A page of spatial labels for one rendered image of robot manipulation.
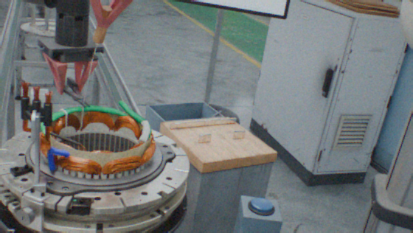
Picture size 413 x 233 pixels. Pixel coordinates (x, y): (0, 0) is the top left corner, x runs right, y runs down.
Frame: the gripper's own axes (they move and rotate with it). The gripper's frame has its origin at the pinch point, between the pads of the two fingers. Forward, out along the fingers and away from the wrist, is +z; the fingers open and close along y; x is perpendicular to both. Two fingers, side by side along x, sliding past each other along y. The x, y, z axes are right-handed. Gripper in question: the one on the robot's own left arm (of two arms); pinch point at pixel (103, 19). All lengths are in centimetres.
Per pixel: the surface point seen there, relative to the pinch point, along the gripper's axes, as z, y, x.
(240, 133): 26.3, -5.8, 34.7
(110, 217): 19.8, 22.0, 4.2
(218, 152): 25.6, 1.4, 27.7
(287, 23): 103, -210, 153
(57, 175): 19.2, 15.2, -3.9
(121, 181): 17.8, 16.5, 5.6
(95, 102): 149, -147, 20
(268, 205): 21.2, 17.2, 32.6
